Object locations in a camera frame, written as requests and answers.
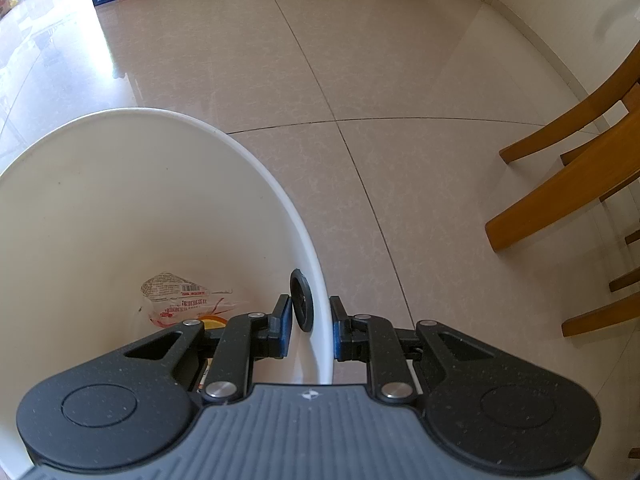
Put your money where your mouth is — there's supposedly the wooden chair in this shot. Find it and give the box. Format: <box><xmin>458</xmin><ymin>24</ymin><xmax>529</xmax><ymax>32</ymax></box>
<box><xmin>500</xmin><ymin>42</ymin><xmax>640</xmax><ymax>166</ymax></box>
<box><xmin>485</xmin><ymin>110</ymin><xmax>640</xmax><ymax>338</ymax></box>

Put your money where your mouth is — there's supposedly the clear printed wrapper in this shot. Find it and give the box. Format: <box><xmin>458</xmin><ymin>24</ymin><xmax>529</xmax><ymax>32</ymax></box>
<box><xmin>139</xmin><ymin>271</ymin><xmax>237</xmax><ymax>332</ymax></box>

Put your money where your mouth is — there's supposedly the white plastic trash bin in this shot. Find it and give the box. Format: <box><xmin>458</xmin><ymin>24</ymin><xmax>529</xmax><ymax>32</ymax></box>
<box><xmin>0</xmin><ymin>106</ymin><xmax>335</xmax><ymax>480</ymax></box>

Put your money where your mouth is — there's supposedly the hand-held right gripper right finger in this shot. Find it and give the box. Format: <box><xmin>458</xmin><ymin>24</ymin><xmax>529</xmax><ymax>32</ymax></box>
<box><xmin>329</xmin><ymin>296</ymin><xmax>501</xmax><ymax>406</ymax></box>

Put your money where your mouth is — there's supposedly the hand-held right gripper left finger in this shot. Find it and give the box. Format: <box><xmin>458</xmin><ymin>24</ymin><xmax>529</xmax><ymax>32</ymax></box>
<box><xmin>119</xmin><ymin>294</ymin><xmax>293</xmax><ymax>406</ymax></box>

